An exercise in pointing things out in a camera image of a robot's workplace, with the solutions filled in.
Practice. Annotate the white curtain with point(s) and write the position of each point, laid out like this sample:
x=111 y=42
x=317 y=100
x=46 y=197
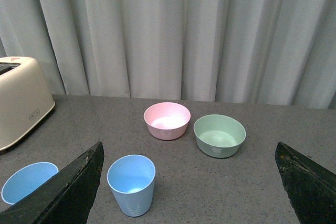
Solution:
x=245 y=51

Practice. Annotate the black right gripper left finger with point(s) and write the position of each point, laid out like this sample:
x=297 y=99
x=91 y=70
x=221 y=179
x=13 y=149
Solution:
x=65 y=198

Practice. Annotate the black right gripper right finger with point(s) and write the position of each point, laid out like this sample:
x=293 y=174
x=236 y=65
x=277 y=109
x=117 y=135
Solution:
x=309 y=186

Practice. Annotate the pink plastic bowl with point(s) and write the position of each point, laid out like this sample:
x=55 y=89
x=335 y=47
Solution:
x=167 y=120

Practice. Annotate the light blue plastic cup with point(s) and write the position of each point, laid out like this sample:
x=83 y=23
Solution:
x=131 y=179

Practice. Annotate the green plastic bowl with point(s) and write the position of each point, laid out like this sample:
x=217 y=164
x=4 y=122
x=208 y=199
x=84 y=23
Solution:
x=219 y=136

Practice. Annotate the cream toaster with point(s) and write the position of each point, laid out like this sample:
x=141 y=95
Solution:
x=25 y=98

